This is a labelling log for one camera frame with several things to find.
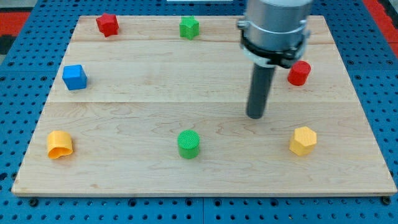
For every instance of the red cylinder block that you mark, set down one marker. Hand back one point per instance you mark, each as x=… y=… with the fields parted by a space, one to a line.
x=299 y=73

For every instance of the yellow hexagon block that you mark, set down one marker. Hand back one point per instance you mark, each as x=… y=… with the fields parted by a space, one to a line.
x=303 y=141

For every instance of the green star block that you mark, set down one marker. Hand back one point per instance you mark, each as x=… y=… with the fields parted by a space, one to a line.
x=189 y=27

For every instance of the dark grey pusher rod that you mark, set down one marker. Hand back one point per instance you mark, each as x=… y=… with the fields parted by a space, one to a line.
x=260 y=86

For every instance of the red star block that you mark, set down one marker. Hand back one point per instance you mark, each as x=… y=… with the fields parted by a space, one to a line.
x=108 y=24

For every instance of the wooden board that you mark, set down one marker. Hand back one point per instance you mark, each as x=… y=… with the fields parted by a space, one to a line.
x=146 y=85

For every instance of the green cylinder block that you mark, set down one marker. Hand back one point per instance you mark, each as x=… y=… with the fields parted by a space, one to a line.
x=188 y=142

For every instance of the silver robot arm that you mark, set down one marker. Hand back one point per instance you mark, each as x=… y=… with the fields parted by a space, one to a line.
x=274 y=32

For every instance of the blue cube block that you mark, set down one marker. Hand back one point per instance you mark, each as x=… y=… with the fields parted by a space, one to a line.
x=74 y=77

